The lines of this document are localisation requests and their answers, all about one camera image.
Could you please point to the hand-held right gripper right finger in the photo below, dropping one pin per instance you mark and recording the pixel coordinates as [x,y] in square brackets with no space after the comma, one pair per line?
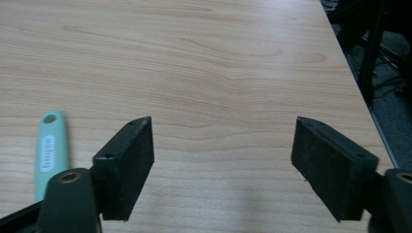
[330,168]

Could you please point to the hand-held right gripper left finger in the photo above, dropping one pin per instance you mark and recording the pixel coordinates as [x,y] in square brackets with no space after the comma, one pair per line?
[124,168]

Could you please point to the black metal stand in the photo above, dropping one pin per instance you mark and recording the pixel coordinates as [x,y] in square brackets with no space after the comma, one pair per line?
[372,48]

